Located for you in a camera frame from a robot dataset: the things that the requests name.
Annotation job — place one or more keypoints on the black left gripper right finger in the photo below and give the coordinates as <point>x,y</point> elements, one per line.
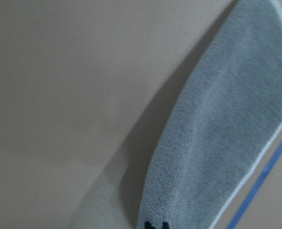
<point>165,225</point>

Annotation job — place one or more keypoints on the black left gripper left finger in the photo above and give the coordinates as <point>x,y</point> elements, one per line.
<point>147,225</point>

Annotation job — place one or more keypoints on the pink and grey towel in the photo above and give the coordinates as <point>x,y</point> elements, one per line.
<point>225,119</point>

